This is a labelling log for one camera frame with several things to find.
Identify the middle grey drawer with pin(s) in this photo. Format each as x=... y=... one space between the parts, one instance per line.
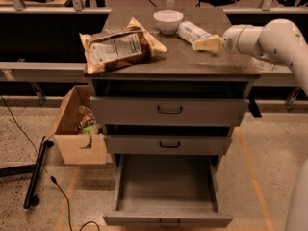
x=167 y=145

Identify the white ceramic bowl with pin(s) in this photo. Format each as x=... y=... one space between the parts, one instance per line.
x=167 y=21

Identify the cardboard box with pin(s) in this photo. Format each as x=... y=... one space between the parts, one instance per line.
x=74 y=147

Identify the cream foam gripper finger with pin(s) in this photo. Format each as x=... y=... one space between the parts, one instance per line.
x=212 y=43

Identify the bottom open grey drawer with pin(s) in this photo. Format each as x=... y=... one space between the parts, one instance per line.
x=167 y=191

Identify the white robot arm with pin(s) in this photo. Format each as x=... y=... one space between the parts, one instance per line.
x=278 y=42

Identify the black stand leg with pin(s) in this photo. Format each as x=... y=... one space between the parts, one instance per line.
x=31 y=199

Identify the green snack packet in box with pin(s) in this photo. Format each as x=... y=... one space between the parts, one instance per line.
x=90 y=130

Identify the clear plastic bottle blue label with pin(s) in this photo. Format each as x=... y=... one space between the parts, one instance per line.
x=190 y=32

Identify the grey drawer cabinet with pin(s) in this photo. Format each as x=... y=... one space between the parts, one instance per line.
x=180 y=73

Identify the top grey drawer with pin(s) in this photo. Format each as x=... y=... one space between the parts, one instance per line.
x=168 y=112

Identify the clear dispenser bottle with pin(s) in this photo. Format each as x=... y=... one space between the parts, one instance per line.
x=264 y=66

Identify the brown yellow snack bag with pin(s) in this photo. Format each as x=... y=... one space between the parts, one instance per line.
x=115 y=49

